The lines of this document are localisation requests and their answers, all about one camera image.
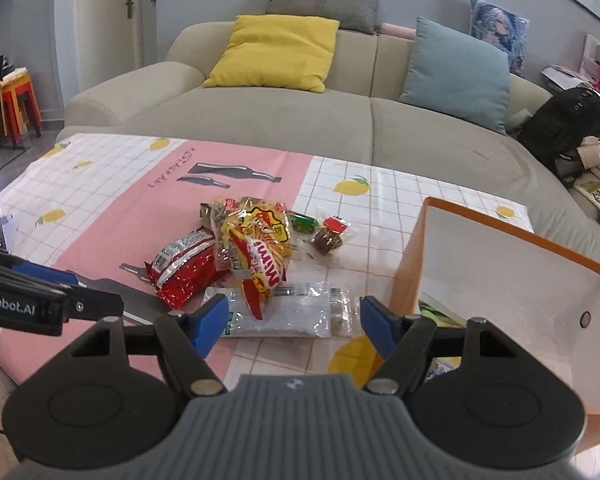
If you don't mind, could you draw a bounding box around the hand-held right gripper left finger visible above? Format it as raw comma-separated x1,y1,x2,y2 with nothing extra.
70,294,229,396

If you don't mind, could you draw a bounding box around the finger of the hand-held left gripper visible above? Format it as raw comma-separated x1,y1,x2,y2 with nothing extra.
14,259,89,292
63,286,126,323

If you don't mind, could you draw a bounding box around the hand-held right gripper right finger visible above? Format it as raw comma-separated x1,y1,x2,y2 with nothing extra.
361,296,523,396

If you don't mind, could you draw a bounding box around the yellow red striped snack packet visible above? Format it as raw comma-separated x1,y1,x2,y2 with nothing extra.
230,225,288,321

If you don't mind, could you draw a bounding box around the clear packet with white contents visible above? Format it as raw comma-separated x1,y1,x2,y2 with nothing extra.
200,281,362,339

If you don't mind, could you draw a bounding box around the red brown candy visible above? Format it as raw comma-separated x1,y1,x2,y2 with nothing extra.
310,215,352,257

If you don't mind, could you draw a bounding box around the yellow waffle biscuit packet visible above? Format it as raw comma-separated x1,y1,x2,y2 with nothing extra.
215,197,294,281

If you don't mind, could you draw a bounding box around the orange and white box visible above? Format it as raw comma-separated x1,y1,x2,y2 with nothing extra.
390,197,600,456

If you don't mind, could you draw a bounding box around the pink white lemon print tablecloth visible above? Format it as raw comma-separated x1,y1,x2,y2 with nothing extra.
0,132,536,411

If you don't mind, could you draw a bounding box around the green wrapped candy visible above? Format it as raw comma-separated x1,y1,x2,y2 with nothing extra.
286,210,319,234

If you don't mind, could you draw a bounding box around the orange stool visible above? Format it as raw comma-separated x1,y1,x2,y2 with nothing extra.
0,74,44,147

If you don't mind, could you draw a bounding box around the beige sofa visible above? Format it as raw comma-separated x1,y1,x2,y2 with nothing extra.
55,20,600,273

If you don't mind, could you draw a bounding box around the printed tote bag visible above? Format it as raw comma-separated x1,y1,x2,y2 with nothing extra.
572,170,600,242

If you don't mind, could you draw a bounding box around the teal pillow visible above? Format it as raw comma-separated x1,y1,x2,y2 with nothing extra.
399,16,512,136

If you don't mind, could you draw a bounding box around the black backpack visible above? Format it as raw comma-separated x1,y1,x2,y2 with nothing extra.
517,86,600,182

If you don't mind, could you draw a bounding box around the beige cloth bundle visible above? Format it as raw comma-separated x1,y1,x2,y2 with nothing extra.
577,136,600,169

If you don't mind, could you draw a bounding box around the yellow pillow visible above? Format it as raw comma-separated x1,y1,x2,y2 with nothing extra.
202,14,341,94

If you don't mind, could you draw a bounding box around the pink bolster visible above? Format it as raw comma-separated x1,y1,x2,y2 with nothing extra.
375,22,417,41

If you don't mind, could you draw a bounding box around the blue printed pillow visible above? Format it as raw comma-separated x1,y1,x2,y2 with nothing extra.
469,0,530,79

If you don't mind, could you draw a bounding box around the pile of books and papers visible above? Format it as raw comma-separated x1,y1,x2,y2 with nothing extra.
540,34,600,107

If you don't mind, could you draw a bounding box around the grey pillow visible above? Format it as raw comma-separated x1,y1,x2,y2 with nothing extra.
265,0,380,35

